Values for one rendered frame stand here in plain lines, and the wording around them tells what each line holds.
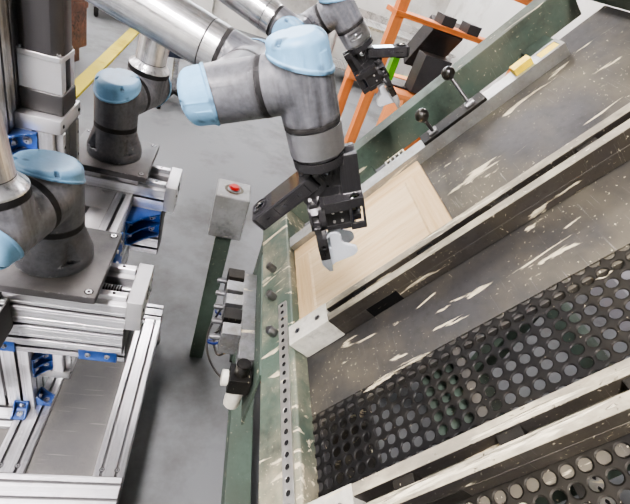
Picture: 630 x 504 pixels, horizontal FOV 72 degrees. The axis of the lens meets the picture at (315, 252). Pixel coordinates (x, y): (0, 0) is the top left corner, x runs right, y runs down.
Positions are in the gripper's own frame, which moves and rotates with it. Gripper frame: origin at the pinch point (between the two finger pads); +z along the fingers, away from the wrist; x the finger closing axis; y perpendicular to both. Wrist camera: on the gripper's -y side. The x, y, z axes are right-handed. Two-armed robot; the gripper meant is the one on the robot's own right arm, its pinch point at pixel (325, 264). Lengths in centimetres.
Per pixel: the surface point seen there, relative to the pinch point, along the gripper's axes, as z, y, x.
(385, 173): 21, 22, 61
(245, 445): 105, -44, 30
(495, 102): 5, 53, 59
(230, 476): 103, -48, 18
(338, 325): 33.6, -0.4, 16.0
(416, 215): 22, 25, 38
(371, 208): 27, 16, 53
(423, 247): 17.5, 21.8, 19.7
